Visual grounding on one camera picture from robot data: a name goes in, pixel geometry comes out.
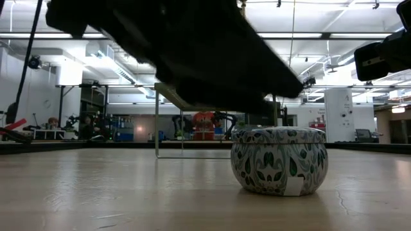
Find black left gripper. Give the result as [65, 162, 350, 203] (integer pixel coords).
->
[44, 0, 277, 114]

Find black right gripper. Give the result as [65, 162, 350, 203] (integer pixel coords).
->
[354, 28, 411, 81]

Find green floral candle tin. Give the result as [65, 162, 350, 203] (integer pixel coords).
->
[230, 126, 329, 197]

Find long ceiling light strip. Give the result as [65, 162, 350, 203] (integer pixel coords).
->
[0, 31, 391, 40]

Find black ceiling spotlight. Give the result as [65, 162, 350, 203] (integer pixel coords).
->
[301, 76, 317, 89]
[28, 55, 42, 70]

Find white pillar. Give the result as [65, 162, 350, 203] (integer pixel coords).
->
[324, 88, 356, 144]

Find black office chair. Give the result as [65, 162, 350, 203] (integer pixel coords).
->
[355, 128, 375, 144]

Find red storage shelf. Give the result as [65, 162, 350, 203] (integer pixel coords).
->
[308, 121, 328, 142]

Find black background rack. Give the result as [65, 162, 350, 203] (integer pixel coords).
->
[57, 83, 110, 142]

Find white background table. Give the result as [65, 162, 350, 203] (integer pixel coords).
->
[33, 128, 67, 141]

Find red bar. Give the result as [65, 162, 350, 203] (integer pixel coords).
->
[0, 117, 29, 133]

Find black aluminium table frame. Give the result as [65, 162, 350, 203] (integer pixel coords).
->
[0, 140, 411, 155]

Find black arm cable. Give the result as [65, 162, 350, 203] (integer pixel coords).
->
[6, 0, 43, 125]

